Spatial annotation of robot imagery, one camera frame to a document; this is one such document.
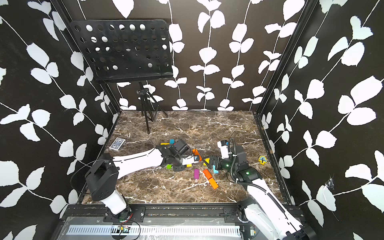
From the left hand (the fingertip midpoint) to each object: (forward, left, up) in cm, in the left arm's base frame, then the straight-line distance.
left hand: (185, 160), depth 86 cm
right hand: (-3, -12, +10) cm, 16 cm away
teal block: (+18, +10, -6) cm, 21 cm away
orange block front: (-12, -15, -6) cm, 21 cm away
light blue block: (-5, -18, -6) cm, 19 cm away
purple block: (-6, -6, -7) cm, 11 cm away
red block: (-6, -13, -7) cm, 16 cm away
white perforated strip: (-32, +14, -7) cm, 36 cm away
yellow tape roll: (+1, -49, -6) cm, 49 cm away
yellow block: (+17, +14, -7) cm, 23 cm away
